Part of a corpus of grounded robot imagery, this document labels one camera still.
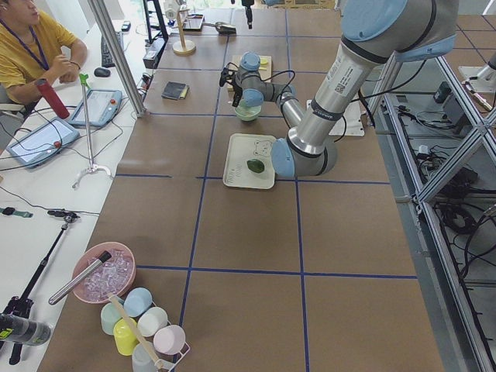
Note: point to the white cup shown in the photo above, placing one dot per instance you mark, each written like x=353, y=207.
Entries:
x=152, y=320

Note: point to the folded grey yellow cloth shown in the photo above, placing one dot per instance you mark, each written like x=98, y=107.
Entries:
x=175, y=91

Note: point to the teach pendant tablet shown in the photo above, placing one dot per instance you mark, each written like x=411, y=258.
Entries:
x=102, y=107
x=42, y=143

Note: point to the smart watch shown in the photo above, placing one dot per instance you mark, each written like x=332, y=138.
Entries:
x=8, y=211

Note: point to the pink bowl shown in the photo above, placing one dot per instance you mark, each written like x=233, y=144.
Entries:
x=115, y=276

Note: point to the wooden cutting board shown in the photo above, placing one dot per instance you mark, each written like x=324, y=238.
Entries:
x=267, y=64

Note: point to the far teach pendant tablet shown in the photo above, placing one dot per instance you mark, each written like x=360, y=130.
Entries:
x=102, y=107

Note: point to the black computer mouse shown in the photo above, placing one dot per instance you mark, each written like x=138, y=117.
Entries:
x=102, y=72

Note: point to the red bottle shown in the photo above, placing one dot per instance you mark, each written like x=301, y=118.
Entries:
x=51, y=97

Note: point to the black tray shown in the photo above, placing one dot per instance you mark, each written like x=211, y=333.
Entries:
x=193, y=23

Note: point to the green avocado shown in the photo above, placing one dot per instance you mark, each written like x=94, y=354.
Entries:
x=255, y=165

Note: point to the metal stand with green clip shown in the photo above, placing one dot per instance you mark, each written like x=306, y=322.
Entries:
x=92, y=167

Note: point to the aluminium frame post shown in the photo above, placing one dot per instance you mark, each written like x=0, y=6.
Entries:
x=104, y=21

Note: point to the pink cup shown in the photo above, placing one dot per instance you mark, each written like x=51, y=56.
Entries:
x=169, y=340

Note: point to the wooden mug tree stand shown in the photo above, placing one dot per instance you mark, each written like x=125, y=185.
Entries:
x=182, y=47

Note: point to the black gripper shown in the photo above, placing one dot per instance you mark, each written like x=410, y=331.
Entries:
x=237, y=92

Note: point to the near teach pendant tablet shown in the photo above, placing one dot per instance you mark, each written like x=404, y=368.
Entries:
x=42, y=143

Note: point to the steel tube in bowl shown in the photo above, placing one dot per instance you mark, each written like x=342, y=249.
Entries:
x=71, y=285

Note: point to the blue cup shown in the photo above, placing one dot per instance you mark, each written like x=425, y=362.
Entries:
x=137, y=302

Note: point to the cream bear serving tray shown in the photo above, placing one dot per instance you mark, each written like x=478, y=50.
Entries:
x=241, y=148

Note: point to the metal scoop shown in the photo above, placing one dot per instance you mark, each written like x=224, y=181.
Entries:
x=222, y=28

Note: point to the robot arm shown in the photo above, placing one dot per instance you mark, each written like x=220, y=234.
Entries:
x=372, y=31

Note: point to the yellow cup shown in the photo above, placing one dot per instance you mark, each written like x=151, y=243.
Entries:
x=125, y=340

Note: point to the grey cup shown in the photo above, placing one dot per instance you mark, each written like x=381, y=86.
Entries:
x=141, y=360

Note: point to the black tripod stick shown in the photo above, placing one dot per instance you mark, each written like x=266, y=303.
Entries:
x=16, y=326

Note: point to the wooden cup rack handle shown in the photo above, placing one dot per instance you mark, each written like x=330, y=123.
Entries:
x=158, y=362

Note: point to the light green bowl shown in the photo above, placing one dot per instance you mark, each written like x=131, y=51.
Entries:
x=247, y=113

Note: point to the mint green cup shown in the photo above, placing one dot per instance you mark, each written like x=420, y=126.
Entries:
x=109, y=316

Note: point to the person in yellow shirt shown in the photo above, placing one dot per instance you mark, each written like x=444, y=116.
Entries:
x=36, y=46

